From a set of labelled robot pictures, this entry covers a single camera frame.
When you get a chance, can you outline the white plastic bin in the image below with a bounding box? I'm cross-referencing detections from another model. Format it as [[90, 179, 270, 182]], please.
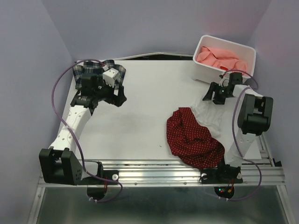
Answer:
[[193, 35, 256, 83]]

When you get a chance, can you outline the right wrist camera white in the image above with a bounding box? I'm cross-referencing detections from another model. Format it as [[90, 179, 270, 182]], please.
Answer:
[[219, 74, 229, 87]]

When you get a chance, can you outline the pink skirt in bin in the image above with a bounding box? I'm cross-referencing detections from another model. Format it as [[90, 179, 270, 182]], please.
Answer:
[[196, 46, 248, 72]]

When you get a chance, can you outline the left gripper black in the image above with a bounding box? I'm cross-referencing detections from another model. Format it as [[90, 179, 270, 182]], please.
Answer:
[[94, 76, 127, 107]]

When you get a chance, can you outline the aluminium rail frame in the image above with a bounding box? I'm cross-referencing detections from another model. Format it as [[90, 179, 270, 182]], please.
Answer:
[[28, 130, 290, 224]]

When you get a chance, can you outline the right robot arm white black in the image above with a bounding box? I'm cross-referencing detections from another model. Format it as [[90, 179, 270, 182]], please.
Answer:
[[202, 70, 273, 182]]

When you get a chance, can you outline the plaid folded skirt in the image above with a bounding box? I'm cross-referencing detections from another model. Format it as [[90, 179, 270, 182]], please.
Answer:
[[72, 60, 126, 90]]

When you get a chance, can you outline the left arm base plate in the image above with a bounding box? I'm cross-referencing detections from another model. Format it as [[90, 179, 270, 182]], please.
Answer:
[[78, 170, 119, 185]]

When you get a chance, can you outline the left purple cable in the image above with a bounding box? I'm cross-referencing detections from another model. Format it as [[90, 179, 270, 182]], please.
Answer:
[[51, 58, 123, 203]]

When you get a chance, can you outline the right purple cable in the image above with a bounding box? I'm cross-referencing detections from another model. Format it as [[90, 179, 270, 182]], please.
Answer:
[[203, 70, 262, 201]]

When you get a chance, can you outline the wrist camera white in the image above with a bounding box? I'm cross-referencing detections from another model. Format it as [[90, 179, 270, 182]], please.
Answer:
[[219, 74, 229, 87], [102, 68, 120, 88]]

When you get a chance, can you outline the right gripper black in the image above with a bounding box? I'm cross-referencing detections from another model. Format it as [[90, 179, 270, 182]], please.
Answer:
[[201, 81, 231, 104]]

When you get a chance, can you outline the purple cable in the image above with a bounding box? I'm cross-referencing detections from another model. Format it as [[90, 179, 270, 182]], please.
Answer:
[[203, 70, 262, 201], [51, 58, 123, 203]]

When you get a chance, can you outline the red polka dot skirt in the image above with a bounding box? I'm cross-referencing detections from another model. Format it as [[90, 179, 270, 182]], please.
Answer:
[[166, 100, 225, 169]]

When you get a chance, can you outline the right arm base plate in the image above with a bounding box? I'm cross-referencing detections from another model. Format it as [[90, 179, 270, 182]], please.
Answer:
[[199, 169, 243, 184]]

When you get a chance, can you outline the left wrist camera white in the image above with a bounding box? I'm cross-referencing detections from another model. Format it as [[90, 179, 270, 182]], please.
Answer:
[[102, 68, 120, 88]]

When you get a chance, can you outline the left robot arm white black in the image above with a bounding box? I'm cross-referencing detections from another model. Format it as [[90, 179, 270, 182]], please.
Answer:
[[39, 68, 127, 185]]

